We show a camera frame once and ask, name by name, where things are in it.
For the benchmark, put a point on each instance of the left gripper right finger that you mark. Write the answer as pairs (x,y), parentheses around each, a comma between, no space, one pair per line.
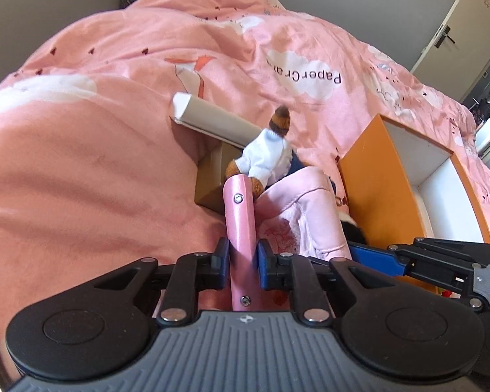
(295,275)

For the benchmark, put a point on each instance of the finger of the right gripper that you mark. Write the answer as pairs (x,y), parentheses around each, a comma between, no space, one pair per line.
(385,261)

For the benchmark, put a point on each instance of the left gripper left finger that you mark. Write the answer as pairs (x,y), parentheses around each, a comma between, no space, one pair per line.
(192,274)

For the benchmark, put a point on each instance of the pink fabric pouch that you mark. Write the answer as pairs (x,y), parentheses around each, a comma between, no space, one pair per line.
(298,215)

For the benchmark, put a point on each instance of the tan square gift box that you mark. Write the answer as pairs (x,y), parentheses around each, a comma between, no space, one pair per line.
(210,178)

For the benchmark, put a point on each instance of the brown sailor plush keychain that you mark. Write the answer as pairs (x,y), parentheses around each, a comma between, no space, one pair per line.
(269,157)

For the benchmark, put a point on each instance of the long white box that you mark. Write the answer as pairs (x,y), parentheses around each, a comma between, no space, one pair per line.
(204,117)

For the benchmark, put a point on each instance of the white black-eared plush toy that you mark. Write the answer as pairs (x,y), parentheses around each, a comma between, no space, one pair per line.
(351,230)

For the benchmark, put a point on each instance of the orange cardboard box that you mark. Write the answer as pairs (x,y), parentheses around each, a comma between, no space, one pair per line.
(402,185)

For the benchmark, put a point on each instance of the pink printed duvet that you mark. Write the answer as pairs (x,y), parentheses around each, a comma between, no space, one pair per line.
(93,172)

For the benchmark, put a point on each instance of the cream door with handle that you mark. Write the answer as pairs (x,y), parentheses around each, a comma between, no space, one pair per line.
(459,52)

